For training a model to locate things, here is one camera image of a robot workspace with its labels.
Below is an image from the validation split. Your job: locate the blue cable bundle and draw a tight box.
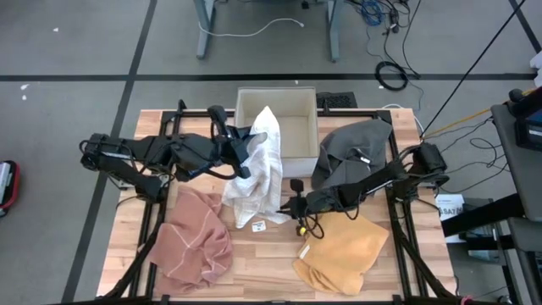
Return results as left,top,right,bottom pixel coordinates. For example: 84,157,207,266
357,0,384,27

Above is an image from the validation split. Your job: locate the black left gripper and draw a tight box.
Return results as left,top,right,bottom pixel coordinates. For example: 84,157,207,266
202,125,268,179

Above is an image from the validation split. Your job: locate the white printed paper sheet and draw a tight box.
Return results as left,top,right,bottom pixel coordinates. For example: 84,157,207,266
434,193,466,222

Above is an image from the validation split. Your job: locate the grey desk leg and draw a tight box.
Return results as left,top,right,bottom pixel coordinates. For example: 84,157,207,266
193,0,216,60
324,0,342,64

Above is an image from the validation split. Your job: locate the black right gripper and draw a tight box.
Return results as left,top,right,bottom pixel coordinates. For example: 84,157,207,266
277,188,340,219

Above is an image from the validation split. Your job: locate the black aluminium table frame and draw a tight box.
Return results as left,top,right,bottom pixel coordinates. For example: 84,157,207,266
97,99,461,305

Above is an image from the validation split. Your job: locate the thin white cable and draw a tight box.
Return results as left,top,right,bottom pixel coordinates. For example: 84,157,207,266
380,103,424,136

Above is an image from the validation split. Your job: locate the black right camera cable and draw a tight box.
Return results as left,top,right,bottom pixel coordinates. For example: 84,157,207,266
295,211,326,241

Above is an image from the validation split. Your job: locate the white beige plaid towel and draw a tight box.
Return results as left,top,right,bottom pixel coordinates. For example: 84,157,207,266
221,105,293,230

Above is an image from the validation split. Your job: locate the thin black pole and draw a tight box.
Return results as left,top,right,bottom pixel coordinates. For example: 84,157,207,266
420,0,528,139

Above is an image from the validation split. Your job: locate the yellow cable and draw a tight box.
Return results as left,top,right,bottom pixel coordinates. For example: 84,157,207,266
423,87,538,140

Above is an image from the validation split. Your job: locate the black device with blue screen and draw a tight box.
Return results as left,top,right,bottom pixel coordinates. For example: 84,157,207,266
507,86,542,153

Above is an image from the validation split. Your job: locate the mustard yellow towel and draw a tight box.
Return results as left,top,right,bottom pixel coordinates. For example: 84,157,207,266
291,210,390,297

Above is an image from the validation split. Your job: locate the black perforated mat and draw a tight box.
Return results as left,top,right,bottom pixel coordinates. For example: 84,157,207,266
315,91,358,109

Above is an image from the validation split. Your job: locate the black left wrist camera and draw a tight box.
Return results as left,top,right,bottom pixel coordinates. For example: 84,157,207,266
206,104,230,128

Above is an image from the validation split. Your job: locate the black camera cable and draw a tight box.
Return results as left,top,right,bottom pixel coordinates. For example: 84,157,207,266
295,211,326,241
184,163,242,181

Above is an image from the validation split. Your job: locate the white crumpled object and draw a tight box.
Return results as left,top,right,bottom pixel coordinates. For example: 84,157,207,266
528,49,542,88

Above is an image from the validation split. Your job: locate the black coiled cable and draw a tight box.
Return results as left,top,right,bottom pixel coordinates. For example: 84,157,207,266
373,60,410,92

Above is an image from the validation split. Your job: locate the beige fabric storage box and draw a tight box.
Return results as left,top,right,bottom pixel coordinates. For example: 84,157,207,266
235,86,320,179

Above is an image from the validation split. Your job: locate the dark grey towel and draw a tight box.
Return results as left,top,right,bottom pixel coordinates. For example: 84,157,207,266
311,118,394,191

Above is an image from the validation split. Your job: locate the black left camera cable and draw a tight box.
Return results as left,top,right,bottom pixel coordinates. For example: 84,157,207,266
184,163,242,181

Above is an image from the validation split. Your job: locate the black long floor cable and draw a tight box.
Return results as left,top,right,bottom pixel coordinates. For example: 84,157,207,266
363,0,424,114

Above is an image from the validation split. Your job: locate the blue plastic bin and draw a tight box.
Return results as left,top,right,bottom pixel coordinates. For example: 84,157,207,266
463,228,505,263

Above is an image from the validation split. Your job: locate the red black case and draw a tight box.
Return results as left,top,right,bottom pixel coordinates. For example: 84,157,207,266
0,159,21,218

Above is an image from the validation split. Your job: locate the terracotta pink towel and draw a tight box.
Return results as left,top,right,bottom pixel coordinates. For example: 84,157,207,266
146,186,235,296

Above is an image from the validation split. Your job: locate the black equipment cart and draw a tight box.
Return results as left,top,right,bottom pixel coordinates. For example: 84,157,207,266
440,103,542,305

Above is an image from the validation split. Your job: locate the white floor cable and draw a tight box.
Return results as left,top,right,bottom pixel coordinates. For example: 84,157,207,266
197,17,306,38

